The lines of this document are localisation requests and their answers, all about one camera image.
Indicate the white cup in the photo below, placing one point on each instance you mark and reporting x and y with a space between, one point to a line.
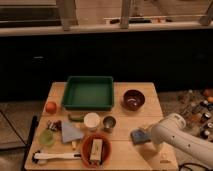
92 121

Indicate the white spatula black handle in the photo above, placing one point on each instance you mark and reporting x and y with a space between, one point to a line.
40 156

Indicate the blue folded cloth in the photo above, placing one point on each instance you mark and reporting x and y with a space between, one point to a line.
70 132

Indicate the dark toy pieces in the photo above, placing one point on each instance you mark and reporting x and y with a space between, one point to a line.
54 126

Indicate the green cucumber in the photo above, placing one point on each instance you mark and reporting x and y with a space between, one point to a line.
76 118

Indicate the orange round bowl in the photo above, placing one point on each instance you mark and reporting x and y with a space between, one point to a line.
86 148

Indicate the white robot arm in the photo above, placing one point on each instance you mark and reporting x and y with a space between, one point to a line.
170 130

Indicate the dark red bowl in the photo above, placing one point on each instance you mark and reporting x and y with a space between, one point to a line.
133 99

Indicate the wooden block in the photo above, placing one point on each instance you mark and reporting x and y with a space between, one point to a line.
96 151

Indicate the orange fruit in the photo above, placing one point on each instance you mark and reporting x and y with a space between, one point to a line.
51 107

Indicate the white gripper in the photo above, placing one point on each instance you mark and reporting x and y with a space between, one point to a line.
147 129

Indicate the small yellow object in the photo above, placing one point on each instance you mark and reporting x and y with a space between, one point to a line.
74 145

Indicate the green plastic tray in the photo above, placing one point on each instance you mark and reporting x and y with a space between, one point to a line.
89 93

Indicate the blue sponge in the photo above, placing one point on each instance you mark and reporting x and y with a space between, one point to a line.
139 137

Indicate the light green small plate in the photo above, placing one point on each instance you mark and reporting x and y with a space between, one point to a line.
46 138

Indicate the bottle rack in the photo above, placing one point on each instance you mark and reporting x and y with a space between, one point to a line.
197 114

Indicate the metal cup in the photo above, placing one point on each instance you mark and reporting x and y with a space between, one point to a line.
109 123

